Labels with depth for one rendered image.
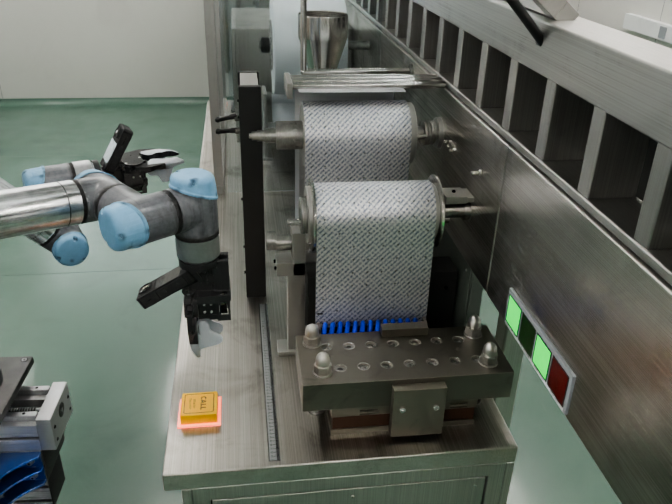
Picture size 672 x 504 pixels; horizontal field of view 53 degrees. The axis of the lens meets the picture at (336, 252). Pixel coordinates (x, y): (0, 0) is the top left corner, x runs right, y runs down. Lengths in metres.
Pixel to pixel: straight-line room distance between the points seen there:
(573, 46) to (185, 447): 0.94
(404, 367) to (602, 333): 0.46
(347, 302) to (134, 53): 5.72
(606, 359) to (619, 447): 0.11
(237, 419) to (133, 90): 5.83
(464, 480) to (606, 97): 0.79
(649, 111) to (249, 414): 0.92
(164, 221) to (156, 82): 5.89
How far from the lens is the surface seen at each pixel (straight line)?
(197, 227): 1.14
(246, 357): 1.54
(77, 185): 1.18
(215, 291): 1.22
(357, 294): 1.38
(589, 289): 0.98
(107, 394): 2.97
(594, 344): 0.98
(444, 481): 1.39
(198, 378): 1.49
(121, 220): 1.07
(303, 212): 1.32
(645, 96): 0.87
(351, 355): 1.32
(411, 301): 1.42
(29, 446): 1.73
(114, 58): 6.96
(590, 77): 0.99
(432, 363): 1.33
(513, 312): 1.20
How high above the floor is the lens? 1.81
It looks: 27 degrees down
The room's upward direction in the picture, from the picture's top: 2 degrees clockwise
